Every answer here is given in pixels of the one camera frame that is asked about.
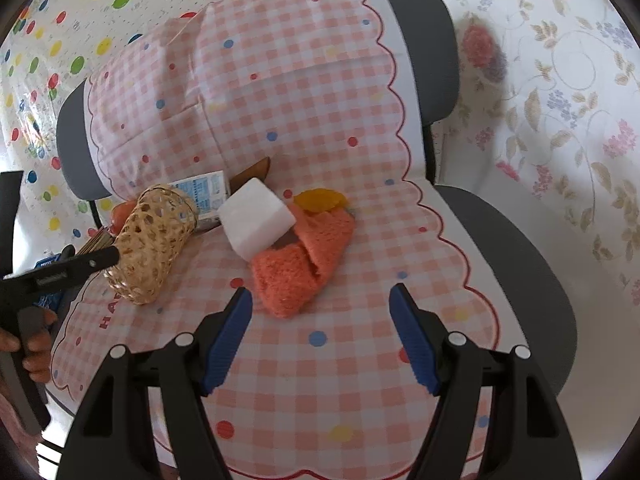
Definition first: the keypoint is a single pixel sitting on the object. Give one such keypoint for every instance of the floral print backdrop sheet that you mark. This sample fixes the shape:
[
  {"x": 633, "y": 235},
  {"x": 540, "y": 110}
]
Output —
[{"x": 550, "y": 110}]

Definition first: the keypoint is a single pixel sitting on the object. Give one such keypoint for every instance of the grey office chair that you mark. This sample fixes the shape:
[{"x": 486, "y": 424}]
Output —
[{"x": 505, "y": 240}]

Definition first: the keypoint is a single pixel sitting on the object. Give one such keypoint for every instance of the orange peel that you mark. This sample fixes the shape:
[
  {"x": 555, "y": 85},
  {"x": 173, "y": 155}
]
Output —
[{"x": 317, "y": 199}]

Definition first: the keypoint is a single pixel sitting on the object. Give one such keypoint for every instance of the orange knitted cloth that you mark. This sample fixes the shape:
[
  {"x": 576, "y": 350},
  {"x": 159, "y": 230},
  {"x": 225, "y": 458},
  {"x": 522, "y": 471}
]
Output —
[{"x": 300, "y": 265}]

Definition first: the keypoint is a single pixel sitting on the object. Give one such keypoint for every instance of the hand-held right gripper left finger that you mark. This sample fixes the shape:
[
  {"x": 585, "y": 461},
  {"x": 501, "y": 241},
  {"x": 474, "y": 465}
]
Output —
[{"x": 227, "y": 340}]

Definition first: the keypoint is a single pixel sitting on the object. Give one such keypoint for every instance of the stack of brown cards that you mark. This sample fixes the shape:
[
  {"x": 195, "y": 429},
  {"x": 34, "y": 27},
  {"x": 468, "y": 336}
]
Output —
[{"x": 97, "y": 242}]

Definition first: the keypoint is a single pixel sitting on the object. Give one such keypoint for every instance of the brown wooden piece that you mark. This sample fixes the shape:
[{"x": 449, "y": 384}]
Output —
[{"x": 255, "y": 170}]

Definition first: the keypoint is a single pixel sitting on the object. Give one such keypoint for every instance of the white foam block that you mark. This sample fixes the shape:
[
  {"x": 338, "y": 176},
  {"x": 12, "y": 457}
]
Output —
[{"x": 257, "y": 217}]

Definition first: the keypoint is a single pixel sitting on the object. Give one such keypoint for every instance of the orange sausage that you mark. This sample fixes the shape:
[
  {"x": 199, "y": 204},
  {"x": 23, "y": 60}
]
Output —
[{"x": 121, "y": 215}]

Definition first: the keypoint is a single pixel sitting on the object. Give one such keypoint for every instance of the balloon print backdrop sheet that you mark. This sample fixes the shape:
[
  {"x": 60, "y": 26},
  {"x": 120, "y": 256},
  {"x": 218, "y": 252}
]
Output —
[{"x": 75, "y": 35}]

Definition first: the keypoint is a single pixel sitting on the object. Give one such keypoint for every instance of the person's left hand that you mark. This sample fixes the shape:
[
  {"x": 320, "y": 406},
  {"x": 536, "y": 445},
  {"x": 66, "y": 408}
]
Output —
[{"x": 35, "y": 340}]

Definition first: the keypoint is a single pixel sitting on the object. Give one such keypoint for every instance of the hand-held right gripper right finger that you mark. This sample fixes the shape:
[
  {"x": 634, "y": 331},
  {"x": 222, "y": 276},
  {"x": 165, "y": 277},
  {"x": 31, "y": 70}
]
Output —
[{"x": 412, "y": 335}]

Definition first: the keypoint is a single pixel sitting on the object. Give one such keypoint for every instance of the woven bamboo basket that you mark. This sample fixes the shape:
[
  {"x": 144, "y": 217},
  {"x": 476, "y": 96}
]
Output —
[{"x": 150, "y": 245}]

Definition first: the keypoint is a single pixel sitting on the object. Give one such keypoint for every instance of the blue plastic basket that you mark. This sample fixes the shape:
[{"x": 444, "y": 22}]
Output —
[{"x": 47, "y": 300}]

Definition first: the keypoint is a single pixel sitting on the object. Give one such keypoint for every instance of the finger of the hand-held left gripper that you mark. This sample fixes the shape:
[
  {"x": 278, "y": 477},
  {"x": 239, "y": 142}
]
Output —
[
  {"x": 92, "y": 260},
  {"x": 10, "y": 220}
]

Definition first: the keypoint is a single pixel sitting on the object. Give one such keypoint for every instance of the pink checked cloth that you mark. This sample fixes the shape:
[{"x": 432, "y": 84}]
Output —
[{"x": 300, "y": 110}]

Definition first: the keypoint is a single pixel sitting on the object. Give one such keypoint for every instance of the blue white milk carton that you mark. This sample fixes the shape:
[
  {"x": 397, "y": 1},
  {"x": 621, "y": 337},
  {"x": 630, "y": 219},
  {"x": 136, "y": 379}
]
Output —
[{"x": 202, "y": 192}]

